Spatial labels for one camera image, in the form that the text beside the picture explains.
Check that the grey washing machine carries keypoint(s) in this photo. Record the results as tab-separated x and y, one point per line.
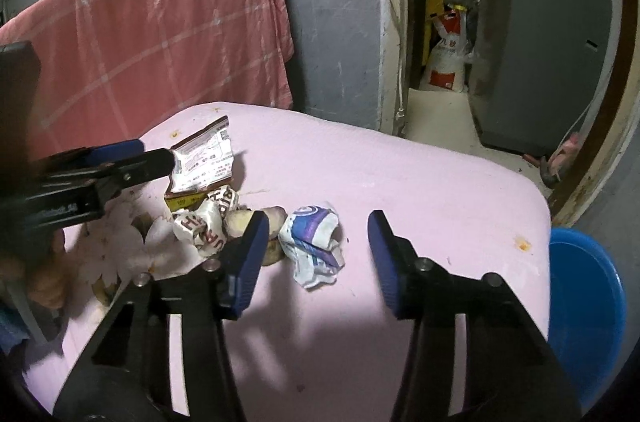
540	52

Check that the foil snack wrapper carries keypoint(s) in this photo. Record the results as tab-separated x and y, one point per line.
200	157

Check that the blue white wrapper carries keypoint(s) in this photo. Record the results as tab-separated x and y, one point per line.
312	247

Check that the white red-lettered wrapper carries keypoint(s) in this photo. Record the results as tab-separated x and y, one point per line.
205	224

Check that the pink checked cloth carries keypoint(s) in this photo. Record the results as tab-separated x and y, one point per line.
165	32

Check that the blue plastic bucket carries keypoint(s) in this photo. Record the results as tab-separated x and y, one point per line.
585	317

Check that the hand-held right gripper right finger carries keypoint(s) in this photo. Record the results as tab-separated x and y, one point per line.
387	267

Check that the pink floral blanket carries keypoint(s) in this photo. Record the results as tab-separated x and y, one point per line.
375	182

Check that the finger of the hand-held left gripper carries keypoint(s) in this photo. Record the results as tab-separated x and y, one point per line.
110	151
145	167

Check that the white red sack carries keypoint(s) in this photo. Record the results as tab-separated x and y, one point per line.
447	57

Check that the wooden door frame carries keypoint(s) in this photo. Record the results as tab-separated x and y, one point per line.
600	152

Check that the beige scrap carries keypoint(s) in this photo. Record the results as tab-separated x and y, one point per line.
272	227

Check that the person's left hand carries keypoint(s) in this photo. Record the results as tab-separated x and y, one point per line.
47	284

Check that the pink slipper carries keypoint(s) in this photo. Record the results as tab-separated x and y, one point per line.
555	162

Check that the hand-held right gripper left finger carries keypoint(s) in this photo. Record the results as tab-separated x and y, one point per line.
247	267

